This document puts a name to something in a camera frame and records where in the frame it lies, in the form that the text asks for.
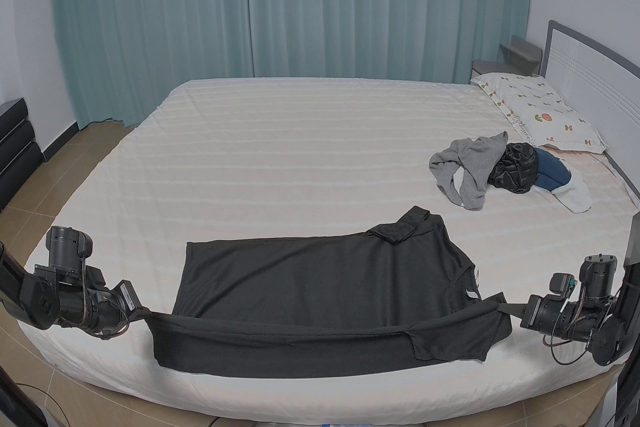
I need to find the blue-green curtain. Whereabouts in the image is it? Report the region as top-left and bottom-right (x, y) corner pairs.
(50, 0), (533, 128)

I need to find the black T-shirt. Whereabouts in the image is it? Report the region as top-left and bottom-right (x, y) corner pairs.
(150, 206), (513, 378)

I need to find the grey garment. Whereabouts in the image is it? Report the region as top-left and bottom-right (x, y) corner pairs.
(429, 131), (510, 210)

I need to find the bed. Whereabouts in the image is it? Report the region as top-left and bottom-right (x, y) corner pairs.
(17, 20), (640, 421)

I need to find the black cable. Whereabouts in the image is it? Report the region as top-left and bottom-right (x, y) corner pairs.
(15, 382), (72, 427)
(542, 332), (599, 367)

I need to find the black shiny garment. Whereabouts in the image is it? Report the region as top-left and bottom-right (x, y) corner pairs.
(489, 142), (541, 194)

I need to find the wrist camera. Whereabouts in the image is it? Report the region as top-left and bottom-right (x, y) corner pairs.
(85, 265), (107, 290)
(550, 272), (577, 301)

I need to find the white printed pillow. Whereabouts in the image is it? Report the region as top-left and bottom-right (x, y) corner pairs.
(470, 72), (608, 153)

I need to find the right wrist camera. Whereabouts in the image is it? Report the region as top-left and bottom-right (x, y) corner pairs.
(550, 272), (577, 301)

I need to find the white garment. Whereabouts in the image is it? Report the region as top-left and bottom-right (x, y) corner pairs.
(552, 172), (592, 215)

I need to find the black chest of drawers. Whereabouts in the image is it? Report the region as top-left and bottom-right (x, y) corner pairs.
(0, 97), (43, 210)

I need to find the grey bedside table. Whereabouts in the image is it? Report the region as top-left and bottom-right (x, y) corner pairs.
(471, 35), (544, 78)

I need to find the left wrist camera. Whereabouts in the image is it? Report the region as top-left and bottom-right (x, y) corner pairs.
(85, 265), (107, 290)

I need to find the blue garment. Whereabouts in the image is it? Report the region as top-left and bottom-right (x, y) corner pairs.
(532, 150), (573, 193)

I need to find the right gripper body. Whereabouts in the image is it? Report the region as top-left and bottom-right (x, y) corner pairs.
(520, 294), (582, 342)

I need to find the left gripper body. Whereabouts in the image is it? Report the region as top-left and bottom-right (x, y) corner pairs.
(84, 281), (152, 339)

